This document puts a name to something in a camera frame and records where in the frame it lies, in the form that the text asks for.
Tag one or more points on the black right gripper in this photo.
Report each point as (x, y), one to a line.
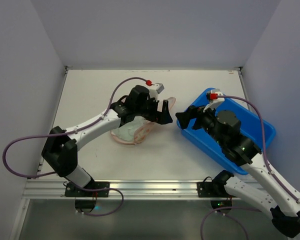
(196, 117)

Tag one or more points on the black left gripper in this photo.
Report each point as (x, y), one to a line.
(154, 110)

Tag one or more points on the floral mesh laundry bag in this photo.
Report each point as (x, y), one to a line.
(139, 136)

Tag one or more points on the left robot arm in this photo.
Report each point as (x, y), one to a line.
(61, 147)

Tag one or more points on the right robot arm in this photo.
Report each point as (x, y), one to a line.
(280, 201)

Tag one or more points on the white mint bra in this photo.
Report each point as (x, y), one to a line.
(127, 131)

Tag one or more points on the blue plastic bin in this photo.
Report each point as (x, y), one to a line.
(250, 127)

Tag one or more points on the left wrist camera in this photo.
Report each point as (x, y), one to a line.
(154, 89)

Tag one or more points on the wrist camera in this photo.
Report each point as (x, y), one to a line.
(154, 89)
(215, 98)

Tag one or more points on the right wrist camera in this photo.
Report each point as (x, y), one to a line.
(215, 98)

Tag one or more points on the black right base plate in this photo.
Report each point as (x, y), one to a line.
(205, 189)

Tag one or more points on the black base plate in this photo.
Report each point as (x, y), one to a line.
(205, 189)
(98, 189)

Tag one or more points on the aluminium front rail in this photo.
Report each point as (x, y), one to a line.
(52, 189)

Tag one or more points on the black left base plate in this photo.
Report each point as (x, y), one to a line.
(98, 189)

